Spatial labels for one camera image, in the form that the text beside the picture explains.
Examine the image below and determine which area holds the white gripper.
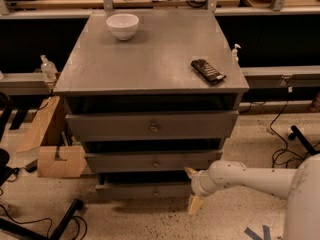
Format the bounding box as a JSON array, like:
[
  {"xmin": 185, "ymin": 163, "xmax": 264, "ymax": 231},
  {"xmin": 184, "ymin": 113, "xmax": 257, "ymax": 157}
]
[{"xmin": 184, "ymin": 167, "xmax": 214, "ymax": 215}]

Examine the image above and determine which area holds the grey bottom drawer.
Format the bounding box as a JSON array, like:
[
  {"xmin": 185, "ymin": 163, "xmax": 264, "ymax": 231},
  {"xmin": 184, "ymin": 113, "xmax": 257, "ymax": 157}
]
[{"xmin": 96, "ymin": 182, "xmax": 191, "ymax": 200}]

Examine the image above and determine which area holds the grey drawer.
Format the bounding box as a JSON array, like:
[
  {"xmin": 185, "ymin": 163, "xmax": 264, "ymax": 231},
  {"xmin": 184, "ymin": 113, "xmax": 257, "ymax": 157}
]
[
  {"xmin": 66, "ymin": 111, "xmax": 239, "ymax": 142},
  {"xmin": 96, "ymin": 182, "xmax": 191, "ymax": 200},
  {"xmin": 85, "ymin": 149, "xmax": 223, "ymax": 173}
]

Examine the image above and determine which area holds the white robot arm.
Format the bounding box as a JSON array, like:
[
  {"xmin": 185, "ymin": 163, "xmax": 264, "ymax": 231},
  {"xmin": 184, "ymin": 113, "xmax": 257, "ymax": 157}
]
[{"xmin": 184, "ymin": 155, "xmax": 320, "ymax": 240}]

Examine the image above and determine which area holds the grey middle drawer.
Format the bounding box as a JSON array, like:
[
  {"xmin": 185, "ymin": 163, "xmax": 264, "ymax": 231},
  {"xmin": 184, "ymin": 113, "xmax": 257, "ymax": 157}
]
[{"xmin": 85, "ymin": 149, "xmax": 223, "ymax": 173}]

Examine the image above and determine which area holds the grey top drawer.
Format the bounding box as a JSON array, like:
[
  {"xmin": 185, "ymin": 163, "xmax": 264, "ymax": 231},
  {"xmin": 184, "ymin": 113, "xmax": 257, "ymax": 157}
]
[{"xmin": 66, "ymin": 111, "xmax": 239, "ymax": 142}]

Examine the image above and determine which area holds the grey wooden drawer cabinet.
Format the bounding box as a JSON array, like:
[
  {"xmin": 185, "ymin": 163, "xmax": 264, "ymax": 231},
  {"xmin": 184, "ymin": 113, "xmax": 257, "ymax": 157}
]
[{"xmin": 54, "ymin": 10, "xmax": 249, "ymax": 185}]

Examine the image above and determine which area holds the dark snack bar wrapper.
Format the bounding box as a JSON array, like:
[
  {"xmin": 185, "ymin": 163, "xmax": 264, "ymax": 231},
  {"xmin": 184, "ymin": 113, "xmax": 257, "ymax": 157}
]
[{"xmin": 191, "ymin": 59, "xmax": 226, "ymax": 85}]

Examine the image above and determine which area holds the black right stand leg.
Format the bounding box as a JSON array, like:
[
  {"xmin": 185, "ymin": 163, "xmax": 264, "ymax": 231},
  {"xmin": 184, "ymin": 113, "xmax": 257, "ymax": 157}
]
[{"xmin": 289, "ymin": 125, "xmax": 320, "ymax": 155}]

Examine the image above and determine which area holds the black stand leg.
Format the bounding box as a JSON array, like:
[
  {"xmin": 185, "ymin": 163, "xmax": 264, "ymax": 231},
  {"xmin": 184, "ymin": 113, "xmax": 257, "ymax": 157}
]
[
  {"xmin": 289, "ymin": 125, "xmax": 320, "ymax": 155},
  {"xmin": 0, "ymin": 198, "xmax": 85, "ymax": 240}
]

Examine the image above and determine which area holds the cardboard box piece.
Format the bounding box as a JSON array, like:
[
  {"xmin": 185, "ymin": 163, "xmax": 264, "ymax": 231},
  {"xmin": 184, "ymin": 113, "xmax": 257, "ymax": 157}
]
[{"xmin": 37, "ymin": 146, "xmax": 87, "ymax": 178}]

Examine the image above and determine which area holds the white pump bottle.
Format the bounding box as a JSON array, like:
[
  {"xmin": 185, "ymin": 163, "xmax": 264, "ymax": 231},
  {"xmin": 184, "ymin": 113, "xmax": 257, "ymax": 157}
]
[{"xmin": 231, "ymin": 44, "xmax": 241, "ymax": 62}]

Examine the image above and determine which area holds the white ceramic bowl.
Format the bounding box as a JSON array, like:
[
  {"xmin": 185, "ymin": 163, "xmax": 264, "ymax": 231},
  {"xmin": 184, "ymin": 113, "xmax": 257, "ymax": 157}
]
[{"xmin": 106, "ymin": 13, "xmax": 139, "ymax": 41}]

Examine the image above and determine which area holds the clear sanitizer bottle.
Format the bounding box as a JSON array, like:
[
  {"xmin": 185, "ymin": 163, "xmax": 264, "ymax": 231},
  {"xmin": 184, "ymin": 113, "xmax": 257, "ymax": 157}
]
[{"xmin": 40, "ymin": 55, "xmax": 58, "ymax": 81}]

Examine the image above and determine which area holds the black chair base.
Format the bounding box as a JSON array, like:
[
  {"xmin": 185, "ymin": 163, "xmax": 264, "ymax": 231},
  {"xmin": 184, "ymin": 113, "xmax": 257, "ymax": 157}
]
[{"xmin": 0, "ymin": 92, "xmax": 19, "ymax": 186}]

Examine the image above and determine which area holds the black floor cable bundle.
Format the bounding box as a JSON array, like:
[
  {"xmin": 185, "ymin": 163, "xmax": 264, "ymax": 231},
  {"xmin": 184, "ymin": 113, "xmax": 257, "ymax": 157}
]
[{"xmin": 268, "ymin": 100, "xmax": 320, "ymax": 169}]

